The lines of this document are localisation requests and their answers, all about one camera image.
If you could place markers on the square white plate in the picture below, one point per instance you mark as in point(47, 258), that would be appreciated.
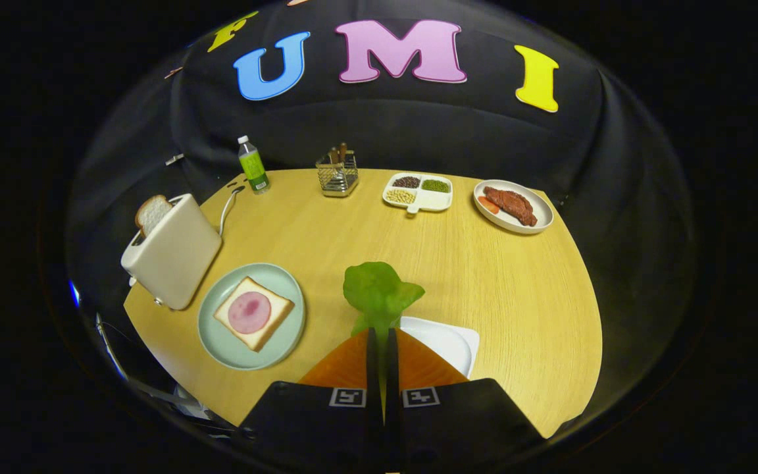
point(445, 342)

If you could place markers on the round pale green plate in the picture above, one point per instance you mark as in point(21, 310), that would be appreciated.
point(280, 342)

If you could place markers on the white bread slice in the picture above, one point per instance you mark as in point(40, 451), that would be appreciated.
point(277, 309)

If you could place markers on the pink ham slice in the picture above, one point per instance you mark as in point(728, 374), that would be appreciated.
point(249, 313)

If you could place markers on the pile of green beans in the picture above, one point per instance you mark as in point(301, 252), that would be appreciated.
point(435, 185)

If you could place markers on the black backdrop cloth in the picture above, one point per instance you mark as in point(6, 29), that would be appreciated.
point(418, 125)

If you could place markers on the pile of dark beans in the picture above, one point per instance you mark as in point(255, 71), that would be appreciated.
point(406, 182)

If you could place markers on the orange carrot piece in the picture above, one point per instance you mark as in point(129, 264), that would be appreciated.
point(488, 205)

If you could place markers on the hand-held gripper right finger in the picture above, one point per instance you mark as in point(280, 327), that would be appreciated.
point(393, 395)

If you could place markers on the pile of yellow beans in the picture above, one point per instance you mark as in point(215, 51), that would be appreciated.
point(401, 196)

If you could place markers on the white toaster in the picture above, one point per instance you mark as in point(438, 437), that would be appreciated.
point(178, 257)

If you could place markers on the silver clip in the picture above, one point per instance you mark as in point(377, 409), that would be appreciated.
point(175, 158)

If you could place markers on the green lettuce leaf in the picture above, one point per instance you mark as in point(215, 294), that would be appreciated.
point(379, 293)

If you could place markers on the toasted bread slice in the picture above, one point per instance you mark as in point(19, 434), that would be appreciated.
point(152, 214)

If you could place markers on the clear bottle with green label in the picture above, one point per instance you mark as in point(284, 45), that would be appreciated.
point(254, 168)

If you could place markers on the bright white light strip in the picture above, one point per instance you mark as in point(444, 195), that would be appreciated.
point(75, 293)

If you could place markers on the copper clip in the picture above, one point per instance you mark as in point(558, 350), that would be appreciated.
point(173, 72)

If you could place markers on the white divided dish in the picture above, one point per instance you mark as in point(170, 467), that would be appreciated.
point(435, 201)

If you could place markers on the brown steak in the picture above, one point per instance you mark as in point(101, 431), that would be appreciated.
point(514, 205)

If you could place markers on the round white plate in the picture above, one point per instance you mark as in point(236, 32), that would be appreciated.
point(540, 210)

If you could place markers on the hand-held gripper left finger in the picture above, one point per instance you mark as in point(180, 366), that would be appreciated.
point(372, 395)

